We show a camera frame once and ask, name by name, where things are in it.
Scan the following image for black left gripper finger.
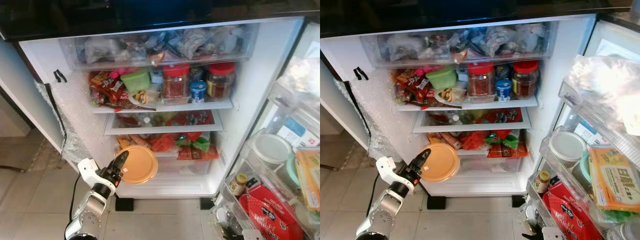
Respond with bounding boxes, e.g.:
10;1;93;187
111;150;130;173
410;148;432;173

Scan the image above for tan plastic bowl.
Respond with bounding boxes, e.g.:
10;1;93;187
421;143;460;183
120;145;159;185

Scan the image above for shallow clear fridge drawer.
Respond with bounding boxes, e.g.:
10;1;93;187
412;107;532;134
104;110;224;136

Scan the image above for deep white fridge drawer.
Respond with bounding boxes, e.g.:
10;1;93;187
422;156;535;197
116;157;226;199

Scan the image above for grey open fridge door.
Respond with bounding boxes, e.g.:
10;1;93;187
0;39;66;153
320;47;372;151

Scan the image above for white open fridge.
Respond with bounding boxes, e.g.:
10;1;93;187
0;0;308;201
320;0;598;198

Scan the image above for white fridge door with shelves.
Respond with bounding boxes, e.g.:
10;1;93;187
215;22;321;240
525;12;640;240

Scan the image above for clear bubble wrap sheet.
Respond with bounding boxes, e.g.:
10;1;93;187
34;77;93;168
334;75;396;163

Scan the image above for white plate with food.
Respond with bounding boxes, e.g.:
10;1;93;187
434;87;467;107
129;89;162;109

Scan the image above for red snack packets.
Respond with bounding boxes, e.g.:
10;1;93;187
89;70;132;108
394;68;436;107

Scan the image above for red green food packets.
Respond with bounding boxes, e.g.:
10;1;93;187
425;129;530;160
117;131;221;162

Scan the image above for green plastic container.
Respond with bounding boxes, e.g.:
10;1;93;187
426;66;458;91
120;69;152;94

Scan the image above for yellow food box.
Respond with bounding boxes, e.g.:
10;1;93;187
588;145;640;213
295;147;321;212

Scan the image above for blue white small cup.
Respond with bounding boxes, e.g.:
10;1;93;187
189;80;207;104
495;78;513;102

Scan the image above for clear drawer with frozen bags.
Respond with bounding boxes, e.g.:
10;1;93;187
60;24;260;71
360;21;557;68

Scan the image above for small yellow lid jar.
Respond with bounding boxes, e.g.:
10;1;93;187
229;172;249;197
533;170;552;195

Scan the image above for white blue carton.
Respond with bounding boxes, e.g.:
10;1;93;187
276;116;321;151
572;120;608;147

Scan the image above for red lid jar dark contents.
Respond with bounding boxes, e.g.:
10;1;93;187
511;60;541;99
206;62;236;101

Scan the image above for white lid round container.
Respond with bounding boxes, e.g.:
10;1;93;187
250;133;293;171
548;131;588;168

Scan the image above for clear plastic bag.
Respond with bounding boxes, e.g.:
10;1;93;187
565;54;640;136
276;56;321;103

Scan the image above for red foil food bag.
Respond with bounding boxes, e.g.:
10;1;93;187
239;182;305;240
542;177;603;240

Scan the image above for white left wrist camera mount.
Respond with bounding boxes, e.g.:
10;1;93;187
376;156;408;188
77;158;108;190

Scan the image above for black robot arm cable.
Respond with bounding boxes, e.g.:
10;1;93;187
67;174;82;228
367;187;381;221

